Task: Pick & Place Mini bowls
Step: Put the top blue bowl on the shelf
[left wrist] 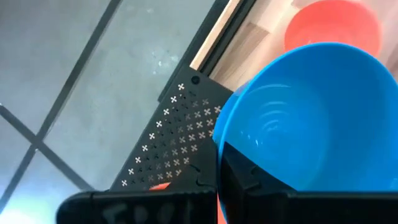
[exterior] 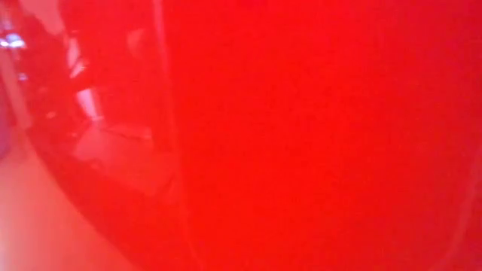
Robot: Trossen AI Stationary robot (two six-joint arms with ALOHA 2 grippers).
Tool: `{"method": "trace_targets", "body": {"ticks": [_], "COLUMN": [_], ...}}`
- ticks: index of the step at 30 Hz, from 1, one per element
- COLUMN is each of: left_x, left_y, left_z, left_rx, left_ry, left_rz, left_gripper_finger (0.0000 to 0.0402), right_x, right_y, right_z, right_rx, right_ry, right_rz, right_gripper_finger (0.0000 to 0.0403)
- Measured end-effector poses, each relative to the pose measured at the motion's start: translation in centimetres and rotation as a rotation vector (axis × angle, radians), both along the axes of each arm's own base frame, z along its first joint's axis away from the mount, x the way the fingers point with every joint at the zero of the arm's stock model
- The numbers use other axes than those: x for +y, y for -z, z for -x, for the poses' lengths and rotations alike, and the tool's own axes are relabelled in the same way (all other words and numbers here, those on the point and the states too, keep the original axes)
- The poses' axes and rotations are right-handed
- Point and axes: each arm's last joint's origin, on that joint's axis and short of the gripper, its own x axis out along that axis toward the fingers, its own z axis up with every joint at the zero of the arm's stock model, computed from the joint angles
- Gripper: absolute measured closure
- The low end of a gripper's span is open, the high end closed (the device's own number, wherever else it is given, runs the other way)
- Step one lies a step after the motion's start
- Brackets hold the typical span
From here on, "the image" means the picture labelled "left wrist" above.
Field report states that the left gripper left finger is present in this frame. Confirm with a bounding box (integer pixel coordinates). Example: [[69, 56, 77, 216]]
[[167, 139, 218, 191]]

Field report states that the black horizontal rail bar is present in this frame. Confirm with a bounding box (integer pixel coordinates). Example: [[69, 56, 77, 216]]
[[157, 0, 259, 103]]

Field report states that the black perforated metal shelf rack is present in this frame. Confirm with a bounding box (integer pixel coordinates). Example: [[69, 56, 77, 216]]
[[108, 63, 234, 191]]

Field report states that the orange mini plastic bowl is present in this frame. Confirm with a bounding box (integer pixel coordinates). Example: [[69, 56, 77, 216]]
[[283, 0, 382, 60]]

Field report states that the blue mini plastic bowl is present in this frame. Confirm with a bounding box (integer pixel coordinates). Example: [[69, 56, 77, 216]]
[[212, 42, 398, 192]]

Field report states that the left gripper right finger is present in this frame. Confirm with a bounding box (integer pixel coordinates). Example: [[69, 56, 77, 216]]
[[219, 141, 296, 193]]

